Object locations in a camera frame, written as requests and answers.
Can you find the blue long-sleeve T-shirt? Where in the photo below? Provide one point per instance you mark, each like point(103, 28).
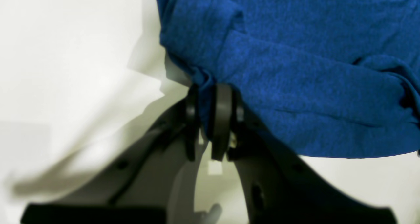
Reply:
point(329, 78)

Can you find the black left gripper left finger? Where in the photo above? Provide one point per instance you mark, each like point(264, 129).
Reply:
point(151, 182)

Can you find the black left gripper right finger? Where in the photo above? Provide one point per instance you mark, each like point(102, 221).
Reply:
point(279, 187)

